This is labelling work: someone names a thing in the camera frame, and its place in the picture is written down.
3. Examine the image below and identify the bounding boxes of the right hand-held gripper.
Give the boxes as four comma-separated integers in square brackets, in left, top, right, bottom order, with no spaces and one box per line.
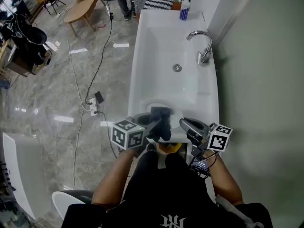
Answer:
[179,117,233,157]

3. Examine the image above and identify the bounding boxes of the wooden cabinet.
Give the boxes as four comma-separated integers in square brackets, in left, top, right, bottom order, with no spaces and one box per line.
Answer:
[4,39,36,77]

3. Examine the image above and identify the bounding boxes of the person's right forearm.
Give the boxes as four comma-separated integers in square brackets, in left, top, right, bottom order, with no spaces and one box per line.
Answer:
[203,150,244,206]

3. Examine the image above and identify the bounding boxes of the yellow waste bin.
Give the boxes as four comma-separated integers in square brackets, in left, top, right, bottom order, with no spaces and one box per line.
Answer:
[158,142,182,154]

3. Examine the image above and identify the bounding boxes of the black chair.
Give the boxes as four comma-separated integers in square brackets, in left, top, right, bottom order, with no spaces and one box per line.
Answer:
[42,0,67,15]

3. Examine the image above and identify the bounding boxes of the black power adapter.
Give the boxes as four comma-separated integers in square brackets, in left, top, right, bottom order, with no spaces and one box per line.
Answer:
[94,91,105,104]

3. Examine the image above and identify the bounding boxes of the dark grey cloth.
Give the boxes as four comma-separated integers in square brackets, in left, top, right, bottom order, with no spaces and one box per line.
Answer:
[149,106,173,142]

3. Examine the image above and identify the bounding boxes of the wooden table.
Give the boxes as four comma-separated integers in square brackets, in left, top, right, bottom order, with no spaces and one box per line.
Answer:
[64,0,106,37]

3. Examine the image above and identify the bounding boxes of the person's black trousers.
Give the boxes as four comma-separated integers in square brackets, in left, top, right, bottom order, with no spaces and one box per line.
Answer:
[133,143,209,178]

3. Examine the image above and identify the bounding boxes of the white round basin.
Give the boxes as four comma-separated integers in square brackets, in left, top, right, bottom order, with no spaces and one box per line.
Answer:
[51,189,95,220]

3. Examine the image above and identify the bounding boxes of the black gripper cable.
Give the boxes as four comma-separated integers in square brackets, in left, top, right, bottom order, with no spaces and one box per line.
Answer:
[190,151,218,178]

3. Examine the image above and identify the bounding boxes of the grey shoulder strap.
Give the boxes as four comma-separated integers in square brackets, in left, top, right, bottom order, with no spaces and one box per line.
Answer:
[215,195,258,228]

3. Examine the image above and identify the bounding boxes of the black machine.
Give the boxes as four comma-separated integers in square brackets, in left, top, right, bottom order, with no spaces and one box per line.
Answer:
[0,13,52,67]

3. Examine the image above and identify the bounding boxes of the white ceramic sink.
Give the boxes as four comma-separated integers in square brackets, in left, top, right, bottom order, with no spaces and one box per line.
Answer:
[127,8,219,149]

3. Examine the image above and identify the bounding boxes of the person's black T-shirt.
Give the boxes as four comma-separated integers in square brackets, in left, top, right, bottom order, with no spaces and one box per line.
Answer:
[60,172,274,228]

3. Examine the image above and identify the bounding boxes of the white power strip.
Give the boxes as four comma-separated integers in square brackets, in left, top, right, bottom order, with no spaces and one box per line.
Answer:
[89,98,98,116]

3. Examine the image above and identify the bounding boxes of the chrome faucet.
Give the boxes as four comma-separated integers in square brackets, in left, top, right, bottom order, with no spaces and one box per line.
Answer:
[186,30,214,64]

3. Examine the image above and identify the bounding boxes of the white plate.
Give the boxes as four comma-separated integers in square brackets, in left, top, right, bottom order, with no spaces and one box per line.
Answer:
[142,98,185,131]

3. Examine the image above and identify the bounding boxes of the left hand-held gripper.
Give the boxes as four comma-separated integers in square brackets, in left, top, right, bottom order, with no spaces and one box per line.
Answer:
[111,112,164,151]

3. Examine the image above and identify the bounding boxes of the short black floor cable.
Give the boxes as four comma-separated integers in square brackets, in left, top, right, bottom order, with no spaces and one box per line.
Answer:
[95,110,118,159]

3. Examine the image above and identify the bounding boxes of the person's left forearm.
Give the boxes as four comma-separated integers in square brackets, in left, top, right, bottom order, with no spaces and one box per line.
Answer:
[91,148,141,208]

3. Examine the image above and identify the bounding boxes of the white floor cable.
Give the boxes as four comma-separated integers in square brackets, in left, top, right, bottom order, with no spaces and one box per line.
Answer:
[64,25,92,190]

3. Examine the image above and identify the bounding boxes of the long black floor cable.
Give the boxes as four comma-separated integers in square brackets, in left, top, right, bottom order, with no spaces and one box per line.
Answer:
[85,1,114,104]

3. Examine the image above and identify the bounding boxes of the small black display device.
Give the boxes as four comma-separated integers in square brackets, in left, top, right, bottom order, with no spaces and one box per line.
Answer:
[191,159,211,175]

